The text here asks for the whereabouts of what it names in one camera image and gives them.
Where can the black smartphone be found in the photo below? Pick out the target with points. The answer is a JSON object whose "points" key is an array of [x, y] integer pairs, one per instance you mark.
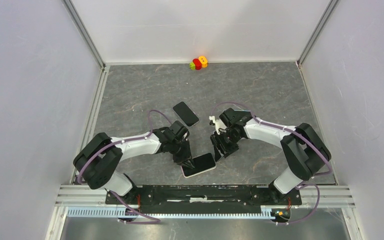
{"points": [[185, 113], [199, 164]]}

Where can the colourful toy blocks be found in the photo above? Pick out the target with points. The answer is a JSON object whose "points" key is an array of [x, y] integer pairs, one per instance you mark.
{"points": [[198, 63]]}

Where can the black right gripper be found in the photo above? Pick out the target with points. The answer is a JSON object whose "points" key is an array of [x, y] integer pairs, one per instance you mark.
{"points": [[217, 140]]}

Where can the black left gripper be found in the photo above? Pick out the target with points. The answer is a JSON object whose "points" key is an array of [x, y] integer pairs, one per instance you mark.
{"points": [[186, 155]]}

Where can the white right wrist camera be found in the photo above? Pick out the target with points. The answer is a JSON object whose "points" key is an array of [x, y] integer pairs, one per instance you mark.
{"points": [[220, 127]]}

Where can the beige translucent phone case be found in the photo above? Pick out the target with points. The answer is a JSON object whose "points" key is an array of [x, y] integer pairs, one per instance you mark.
{"points": [[208, 170]]}

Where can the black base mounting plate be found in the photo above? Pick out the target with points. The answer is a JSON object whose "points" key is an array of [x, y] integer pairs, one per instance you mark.
{"points": [[208, 199]]}

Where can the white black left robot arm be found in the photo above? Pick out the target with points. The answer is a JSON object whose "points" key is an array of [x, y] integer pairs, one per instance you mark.
{"points": [[97, 162]]}

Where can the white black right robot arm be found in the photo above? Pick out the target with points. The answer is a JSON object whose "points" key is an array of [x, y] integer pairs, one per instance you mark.
{"points": [[303, 149]]}

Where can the light blue toothed rail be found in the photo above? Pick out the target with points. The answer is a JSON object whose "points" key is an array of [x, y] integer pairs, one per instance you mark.
{"points": [[124, 213]]}

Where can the black smartphone front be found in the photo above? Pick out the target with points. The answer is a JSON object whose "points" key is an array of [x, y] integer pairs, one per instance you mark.
{"points": [[199, 164]]}

